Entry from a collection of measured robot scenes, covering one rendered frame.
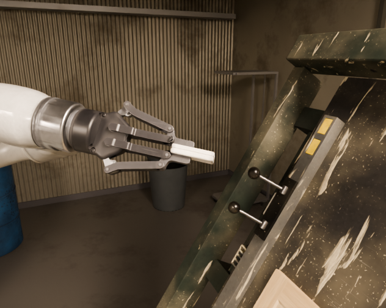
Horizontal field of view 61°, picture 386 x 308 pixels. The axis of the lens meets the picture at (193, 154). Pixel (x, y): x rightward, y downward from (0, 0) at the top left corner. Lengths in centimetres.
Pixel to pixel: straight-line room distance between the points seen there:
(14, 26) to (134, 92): 154
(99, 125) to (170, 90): 417
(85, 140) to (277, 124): 81
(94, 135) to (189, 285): 86
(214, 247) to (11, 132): 86
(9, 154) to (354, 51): 92
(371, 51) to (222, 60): 413
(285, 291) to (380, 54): 66
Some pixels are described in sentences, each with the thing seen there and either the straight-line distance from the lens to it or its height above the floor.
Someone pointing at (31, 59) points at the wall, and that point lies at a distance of 440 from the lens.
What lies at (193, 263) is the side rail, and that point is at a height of 115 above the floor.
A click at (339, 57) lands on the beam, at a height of 187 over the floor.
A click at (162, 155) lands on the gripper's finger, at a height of 172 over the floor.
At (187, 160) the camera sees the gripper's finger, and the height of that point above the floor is 172.
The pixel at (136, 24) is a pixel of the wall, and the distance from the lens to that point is 458.
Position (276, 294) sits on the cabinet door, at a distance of 99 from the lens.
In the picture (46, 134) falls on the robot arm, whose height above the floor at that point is 176.
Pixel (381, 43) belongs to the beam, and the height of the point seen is 191.
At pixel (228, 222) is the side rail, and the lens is 124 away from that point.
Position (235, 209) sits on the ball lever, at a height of 144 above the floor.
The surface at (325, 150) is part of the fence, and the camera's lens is 104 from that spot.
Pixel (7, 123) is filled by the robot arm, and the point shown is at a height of 177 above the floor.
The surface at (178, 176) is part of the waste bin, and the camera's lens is 400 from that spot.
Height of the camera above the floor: 188
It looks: 17 degrees down
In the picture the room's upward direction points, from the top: straight up
